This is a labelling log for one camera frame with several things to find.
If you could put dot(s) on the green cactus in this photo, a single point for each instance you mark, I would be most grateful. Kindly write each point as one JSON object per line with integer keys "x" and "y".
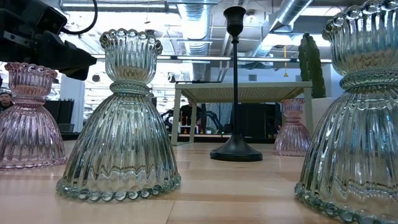
{"x": 314, "y": 68}

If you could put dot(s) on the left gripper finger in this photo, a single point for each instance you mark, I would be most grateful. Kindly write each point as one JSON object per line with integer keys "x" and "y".
{"x": 71, "y": 60}

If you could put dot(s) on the clear ribbed glass candle holder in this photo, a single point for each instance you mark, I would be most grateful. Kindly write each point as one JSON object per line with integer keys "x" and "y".
{"x": 124, "y": 140}
{"x": 357, "y": 140}

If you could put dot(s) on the yellow hanging pendant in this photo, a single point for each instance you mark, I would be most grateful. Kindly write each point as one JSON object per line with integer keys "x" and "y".
{"x": 285, "y": 74}

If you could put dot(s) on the black cabinets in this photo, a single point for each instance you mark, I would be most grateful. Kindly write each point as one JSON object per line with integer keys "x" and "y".
{"x": 57, "y": 113}

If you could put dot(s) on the tall black metal candlestick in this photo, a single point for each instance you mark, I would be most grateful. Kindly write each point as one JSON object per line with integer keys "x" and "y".
{"x": 235, "y": 149}

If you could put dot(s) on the silver spiral air duct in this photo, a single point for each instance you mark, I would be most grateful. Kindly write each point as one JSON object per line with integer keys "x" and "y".
{"x": 196, "y": 25}
{"x": 289, "y": 12}

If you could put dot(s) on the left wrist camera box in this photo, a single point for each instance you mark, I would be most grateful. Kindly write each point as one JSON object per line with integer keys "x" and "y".
{"x": 51, "y": 20}

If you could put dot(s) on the beige shelf table with rattan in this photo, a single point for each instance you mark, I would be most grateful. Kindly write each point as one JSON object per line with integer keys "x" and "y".
{"x": 245, "y": 91}

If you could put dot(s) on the pink ribbed glass candle holder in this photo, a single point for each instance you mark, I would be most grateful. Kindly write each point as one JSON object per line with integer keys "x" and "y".
{"x": 28, "y": 130}
{"x": 292, "y": 137}

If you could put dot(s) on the person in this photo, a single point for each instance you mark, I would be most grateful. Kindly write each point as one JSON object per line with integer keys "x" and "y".
{"x": 4, "y": 101}
{"x": 187, "y": 113}

